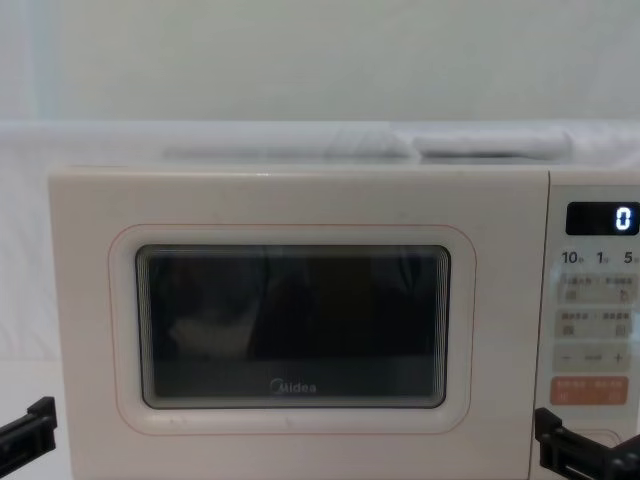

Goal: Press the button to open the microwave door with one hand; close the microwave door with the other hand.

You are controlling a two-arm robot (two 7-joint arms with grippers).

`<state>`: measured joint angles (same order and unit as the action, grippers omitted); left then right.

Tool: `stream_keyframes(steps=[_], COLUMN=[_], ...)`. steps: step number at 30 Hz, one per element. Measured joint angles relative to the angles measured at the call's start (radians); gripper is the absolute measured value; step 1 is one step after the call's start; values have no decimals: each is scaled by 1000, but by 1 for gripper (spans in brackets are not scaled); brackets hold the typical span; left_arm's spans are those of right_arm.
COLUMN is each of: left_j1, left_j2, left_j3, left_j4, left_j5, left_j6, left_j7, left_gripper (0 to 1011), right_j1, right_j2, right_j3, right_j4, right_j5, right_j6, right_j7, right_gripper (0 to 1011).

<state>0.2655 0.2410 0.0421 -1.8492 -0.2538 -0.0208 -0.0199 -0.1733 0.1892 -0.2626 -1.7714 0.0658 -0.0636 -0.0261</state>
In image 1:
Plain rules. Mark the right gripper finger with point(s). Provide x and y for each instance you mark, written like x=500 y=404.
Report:
x=550 y=435

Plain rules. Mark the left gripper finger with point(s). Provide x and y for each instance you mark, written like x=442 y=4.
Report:
x=42 y=422

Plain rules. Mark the cream microwave oven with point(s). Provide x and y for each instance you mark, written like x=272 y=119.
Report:
x=300 y=200

